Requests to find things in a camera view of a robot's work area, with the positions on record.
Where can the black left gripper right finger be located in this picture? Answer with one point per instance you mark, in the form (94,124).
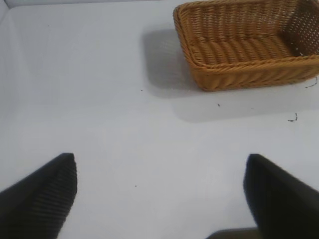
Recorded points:
(281,199)

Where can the brown woven wicker basket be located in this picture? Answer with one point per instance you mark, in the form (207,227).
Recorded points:
(239,59)

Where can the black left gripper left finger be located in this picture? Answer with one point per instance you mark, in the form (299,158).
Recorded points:
(42,199)

